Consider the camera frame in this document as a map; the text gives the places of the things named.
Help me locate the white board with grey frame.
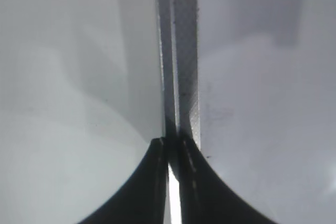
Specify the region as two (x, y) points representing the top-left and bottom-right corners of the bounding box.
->
(1, 0), (335, 223)

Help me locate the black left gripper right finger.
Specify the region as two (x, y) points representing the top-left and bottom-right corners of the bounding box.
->
(178, 135), (274, 224)

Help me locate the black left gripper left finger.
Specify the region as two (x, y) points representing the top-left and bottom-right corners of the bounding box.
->
(81, 137), (168, 224)

